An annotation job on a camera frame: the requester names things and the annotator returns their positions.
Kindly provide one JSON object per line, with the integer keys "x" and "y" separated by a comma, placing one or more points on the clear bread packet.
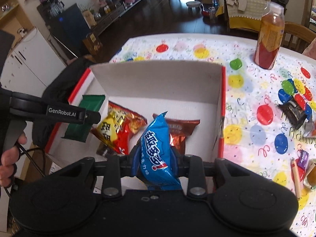
{"x": 311, "y": 176}

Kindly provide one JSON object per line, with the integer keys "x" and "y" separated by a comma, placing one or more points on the black snack packet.
{"x": 293, "y": 114}

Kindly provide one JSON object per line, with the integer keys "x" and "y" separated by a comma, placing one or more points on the white cabinet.
{"x": 27, "y": 64}

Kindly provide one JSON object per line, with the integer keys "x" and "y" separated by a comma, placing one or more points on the black jacket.
{"x": 59, "y": 88}

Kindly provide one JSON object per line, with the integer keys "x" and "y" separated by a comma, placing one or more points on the red and white cardboard box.
{"x": 160, "y": 86}

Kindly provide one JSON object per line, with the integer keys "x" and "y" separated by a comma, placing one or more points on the tv cabinet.
{"x": 118, "y": 7}

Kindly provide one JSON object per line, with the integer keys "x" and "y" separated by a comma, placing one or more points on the small orange snack packet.
{"x": 311, "y": 128}

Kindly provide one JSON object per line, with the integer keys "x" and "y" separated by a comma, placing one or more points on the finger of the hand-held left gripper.
{"x": 93, "y": 117}

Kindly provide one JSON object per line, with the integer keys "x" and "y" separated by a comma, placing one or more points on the pencil-shaped wafer stick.
{"x": 296, "y": 177}

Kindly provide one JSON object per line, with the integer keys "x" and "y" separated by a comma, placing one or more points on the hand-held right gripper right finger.
{"x": 174, "y": 159}

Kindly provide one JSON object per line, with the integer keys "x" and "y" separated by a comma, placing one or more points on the brown snack packet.
{"x": 182, "y": 130}

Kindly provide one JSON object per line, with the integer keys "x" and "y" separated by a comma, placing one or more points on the black cabinet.
{"x": 64, "y": 27}

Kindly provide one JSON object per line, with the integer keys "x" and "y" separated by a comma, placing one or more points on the amber drink bottle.
{"x": 270, "y": 37}

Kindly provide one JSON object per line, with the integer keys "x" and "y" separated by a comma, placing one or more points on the small round stool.
{"x": 193, "y": 5}

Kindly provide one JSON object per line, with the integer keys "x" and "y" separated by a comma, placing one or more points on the person's left hand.
{"x": 9, "y": 158}

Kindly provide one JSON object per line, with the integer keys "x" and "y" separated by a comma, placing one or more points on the sofa with yellow cover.
{"x": 244, "y": 9}

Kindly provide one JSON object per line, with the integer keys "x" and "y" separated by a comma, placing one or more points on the wooden chair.
{"x": 296, "y": 35}

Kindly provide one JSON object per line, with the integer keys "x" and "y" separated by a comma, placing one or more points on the blue snack packet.
{"x": 158, "y": 153}

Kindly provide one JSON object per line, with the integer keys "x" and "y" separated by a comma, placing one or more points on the red and yellow snack packet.
{"x": 118, "y": 128}

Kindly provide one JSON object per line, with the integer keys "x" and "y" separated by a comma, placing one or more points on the green snack packet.
{"x": 84, "y": 118}

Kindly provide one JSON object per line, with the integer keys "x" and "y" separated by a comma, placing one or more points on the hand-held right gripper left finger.
{"x": 135, "y": 159}

